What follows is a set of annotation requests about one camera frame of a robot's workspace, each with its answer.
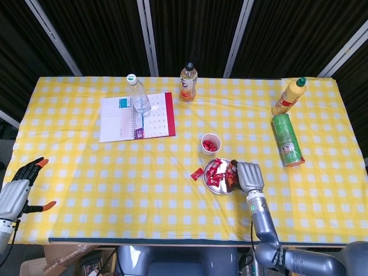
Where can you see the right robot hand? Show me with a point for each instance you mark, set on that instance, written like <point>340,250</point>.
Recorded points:
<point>251,176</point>

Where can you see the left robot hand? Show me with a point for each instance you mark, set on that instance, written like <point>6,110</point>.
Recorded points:
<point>13,198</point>

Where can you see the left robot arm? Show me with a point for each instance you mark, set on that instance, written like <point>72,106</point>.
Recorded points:
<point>4,235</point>

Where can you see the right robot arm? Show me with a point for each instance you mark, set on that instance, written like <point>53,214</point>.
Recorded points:
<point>263,224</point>

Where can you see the white paper cup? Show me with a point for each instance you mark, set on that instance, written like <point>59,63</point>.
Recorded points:
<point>211,152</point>

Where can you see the round metal plate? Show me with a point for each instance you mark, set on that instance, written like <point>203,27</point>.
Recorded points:
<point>221,188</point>

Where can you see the green chips can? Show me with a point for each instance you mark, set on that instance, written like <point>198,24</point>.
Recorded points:
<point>287,138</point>

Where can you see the brown cardboard box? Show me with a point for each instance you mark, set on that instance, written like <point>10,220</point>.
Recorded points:
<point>57,258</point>

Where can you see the yellow squeeze bottle green cap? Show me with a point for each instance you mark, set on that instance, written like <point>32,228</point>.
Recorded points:
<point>289,97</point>

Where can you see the yellow white checked tablecloth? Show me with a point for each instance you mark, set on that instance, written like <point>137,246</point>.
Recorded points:
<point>115,187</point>

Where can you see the orange juice bottle black cap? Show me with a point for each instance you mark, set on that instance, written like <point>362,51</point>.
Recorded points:
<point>188,86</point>

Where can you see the grey robot torso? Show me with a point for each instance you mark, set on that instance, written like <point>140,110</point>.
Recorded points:
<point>178,261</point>

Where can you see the spiral calendar notebook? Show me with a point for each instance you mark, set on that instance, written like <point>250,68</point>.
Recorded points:
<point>115,123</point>

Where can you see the clear water bottle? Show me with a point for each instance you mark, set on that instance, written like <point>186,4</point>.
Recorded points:
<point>139,97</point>

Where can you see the black pleated partition panel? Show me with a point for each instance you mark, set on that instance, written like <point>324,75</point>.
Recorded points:
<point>356,86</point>
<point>100,34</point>
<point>287,34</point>
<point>17,57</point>
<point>195,28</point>

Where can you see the white partition post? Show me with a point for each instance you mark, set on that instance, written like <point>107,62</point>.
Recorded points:
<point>53,37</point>
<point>10,119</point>
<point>342,59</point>
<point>148,37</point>
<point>238,37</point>

